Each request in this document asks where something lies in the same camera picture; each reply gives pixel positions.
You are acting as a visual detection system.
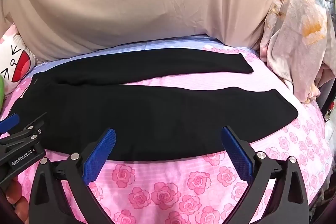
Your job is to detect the person's left hand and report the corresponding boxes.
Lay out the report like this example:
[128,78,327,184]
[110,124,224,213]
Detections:
[4,178,29,216]

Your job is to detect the pink rose bed sheet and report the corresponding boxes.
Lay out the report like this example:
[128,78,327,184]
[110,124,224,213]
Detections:
[0,34,334,224]

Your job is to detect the pale floral blanket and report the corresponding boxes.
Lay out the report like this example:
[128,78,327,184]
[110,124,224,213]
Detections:
[260,0,328,105]

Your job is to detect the black pants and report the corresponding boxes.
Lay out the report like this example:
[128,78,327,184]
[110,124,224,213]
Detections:
[10,48,254,161]

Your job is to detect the green plush toy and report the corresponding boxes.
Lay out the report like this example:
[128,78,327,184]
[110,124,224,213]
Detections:
[0,74,6,106]

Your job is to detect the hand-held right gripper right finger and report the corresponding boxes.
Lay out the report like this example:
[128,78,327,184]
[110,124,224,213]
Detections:
[220,126,309,224]

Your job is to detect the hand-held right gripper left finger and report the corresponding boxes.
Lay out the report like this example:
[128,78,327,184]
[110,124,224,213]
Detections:
[29,128,117,224]

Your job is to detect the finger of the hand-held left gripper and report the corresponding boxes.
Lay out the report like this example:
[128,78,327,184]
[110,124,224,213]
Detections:
[0,113,21,135]
[14,112,48,146]

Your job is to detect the white cushion with red print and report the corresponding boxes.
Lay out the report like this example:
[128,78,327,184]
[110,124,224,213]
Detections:
[0,25,36,94]

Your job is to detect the large beige cloth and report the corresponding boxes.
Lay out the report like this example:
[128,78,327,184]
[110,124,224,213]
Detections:
[0,0,286,62]

